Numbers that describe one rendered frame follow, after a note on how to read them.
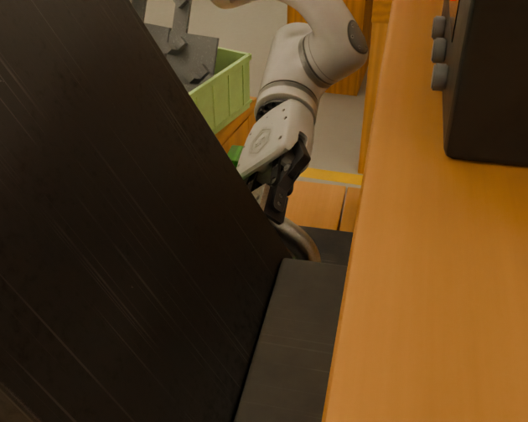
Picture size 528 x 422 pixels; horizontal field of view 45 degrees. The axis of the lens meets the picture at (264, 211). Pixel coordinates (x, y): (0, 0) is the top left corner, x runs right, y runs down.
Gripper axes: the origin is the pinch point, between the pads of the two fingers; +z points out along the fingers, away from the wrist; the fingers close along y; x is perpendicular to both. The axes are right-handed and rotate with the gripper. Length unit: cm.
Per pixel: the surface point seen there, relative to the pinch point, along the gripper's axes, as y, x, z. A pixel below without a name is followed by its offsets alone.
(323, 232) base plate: -28, 33, -29
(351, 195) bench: -30, 41, -44
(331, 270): 9.5, 3.5, 10.0
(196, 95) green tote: -62, 12, -74
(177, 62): -72, 7, -92
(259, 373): 9.5, -3.0, 23.9
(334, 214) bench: -31, 37, -37
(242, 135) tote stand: -78, 37, -89
